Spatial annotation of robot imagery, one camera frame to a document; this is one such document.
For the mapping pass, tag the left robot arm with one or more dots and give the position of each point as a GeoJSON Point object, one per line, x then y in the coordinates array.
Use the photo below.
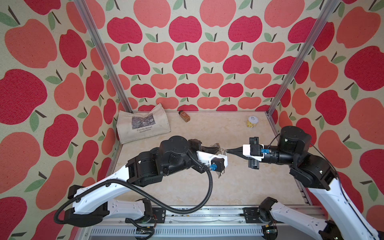
{"type": "Point", "coordinates": [121, 194]}

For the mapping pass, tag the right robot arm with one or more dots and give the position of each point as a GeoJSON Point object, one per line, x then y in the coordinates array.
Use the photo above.
{"type": "Point", "coordinates": [316, 174]}

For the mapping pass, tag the metal key organizer plate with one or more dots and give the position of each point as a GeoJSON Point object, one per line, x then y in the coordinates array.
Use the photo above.
{"type": "Point", "coordinates": [219, 163]}

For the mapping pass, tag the right aluminium frame post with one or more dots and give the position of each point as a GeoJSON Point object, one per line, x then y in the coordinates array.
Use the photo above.
{"type": "Point", "coordinates": [319, 24]}

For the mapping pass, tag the small amber bottle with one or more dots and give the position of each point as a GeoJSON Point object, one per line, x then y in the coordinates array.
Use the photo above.
{"type": "Point", "coordinates": [184, 116]}

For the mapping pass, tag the front aluminium rail base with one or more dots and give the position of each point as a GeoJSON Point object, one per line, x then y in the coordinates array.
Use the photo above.
{"type": "Point", "coordinates": [209, 223]}

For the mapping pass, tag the left aluminium frame post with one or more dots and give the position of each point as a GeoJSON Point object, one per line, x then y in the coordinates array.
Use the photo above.
{"type": "Point", "coordinates": [90, 24]}

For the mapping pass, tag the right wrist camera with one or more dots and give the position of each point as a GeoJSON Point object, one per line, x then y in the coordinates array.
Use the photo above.
{"type": "Point", "coordinates": [256, 152]}

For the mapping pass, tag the beige printed tote bag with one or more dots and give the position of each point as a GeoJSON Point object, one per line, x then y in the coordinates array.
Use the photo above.
{"type": "Point", "coordinates": [133, 127]}

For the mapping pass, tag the aluminium frame post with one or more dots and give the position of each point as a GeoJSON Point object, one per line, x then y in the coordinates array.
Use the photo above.
{"type": "Point", "coordinates": [90, 24]}
{"type": "Point", "coordinates": [319, 24]}

